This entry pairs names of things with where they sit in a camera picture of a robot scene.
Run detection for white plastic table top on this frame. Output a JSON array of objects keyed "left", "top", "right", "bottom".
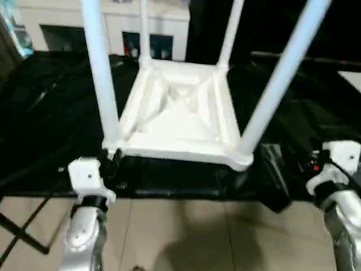
[{"left": 103, "top": 55, "right": 256, "bottom": 172}]

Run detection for white plastic table leg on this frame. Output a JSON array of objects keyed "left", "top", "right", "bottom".
[
  {"left": 239, "top": 0, "right": 333, "bottom": 158},
  {"left": 81, "top": 0, "right": 123, "bottom": 148},
  {"left": 139, "top": 0, "right": 153, "bottom": 64},
  {"left": 217, "top": 0, "right": 245, "bottom": 72}
]

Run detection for black work mat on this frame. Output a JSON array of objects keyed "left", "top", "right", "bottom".
[{"left": 0, "top": 50, "right": 361, "bottom": 214}]

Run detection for white board corner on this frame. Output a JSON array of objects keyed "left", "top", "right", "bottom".
[{"left": 337, "top": 70, "right": 361, "bottom": 95}]

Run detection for black stand leg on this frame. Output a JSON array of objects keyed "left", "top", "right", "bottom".
[{"left": 0, "top": 195, "right": 75, "bottom": 256}]

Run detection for white glass-door cabinet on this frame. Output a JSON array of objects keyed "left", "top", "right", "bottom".
[{"left": 16, "top": 0, "right": 191, "bottom": 62}]

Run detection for black backdrop cloth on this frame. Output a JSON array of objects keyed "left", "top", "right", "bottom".
[{"left": 186, "top": 0, "right": 361, "bottom": 64}]

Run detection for grey curtain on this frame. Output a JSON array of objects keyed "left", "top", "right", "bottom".
[{"left": 0, "top": 31, "right": 19, "bottom": 77}]

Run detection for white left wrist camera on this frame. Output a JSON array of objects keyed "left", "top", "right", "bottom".
[{"left": 67, "top": 156, "right": 118, "bottom": 206}]

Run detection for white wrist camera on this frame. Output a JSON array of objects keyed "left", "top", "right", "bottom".
[
  {"left": 67, "top": 156, "right": 118, "bottom": 206},
  {"left": 303, "top": 139, "right": 361, "bottom": 197}
]

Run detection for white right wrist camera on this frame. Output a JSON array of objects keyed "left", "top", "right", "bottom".
[{"left": 303, "top": 139, "right": 361, "bottom": 197}]

